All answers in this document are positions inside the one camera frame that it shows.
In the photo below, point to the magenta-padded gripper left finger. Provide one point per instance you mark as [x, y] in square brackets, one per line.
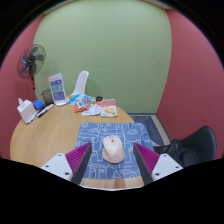
[63, 165]

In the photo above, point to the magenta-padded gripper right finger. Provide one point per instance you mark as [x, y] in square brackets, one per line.
[160, 165]

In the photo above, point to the pale pink computer mouse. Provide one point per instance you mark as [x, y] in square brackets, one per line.
[113, 149]

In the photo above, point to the blue-grey patterned mouse pad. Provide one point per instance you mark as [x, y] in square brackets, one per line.
[100, 131]

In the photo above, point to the black office chair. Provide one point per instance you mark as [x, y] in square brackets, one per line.
[196, 143]

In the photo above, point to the white marker black cap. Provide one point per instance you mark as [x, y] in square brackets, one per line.
[44, 112]
[36, 116]

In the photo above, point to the white marker red cap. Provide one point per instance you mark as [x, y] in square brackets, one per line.
[46, 108]
[32, 118]

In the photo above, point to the white flat packet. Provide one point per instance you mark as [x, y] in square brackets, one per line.
[91, 110]

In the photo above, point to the blue plastic box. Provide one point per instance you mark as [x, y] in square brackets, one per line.
[38, 105]

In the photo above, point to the white tissue box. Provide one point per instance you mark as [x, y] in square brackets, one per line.
[26, 111]

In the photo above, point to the light blue packet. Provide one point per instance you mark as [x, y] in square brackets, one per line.
[76, 98]

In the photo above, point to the white yellow snack packet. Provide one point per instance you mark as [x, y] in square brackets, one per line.
[109, 111]

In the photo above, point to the small black object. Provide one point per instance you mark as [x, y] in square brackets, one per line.
[99, 98]

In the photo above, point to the orange snack packet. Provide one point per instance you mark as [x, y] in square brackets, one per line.
[108, 102]

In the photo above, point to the black standing fan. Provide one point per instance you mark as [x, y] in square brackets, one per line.
[30, 61]

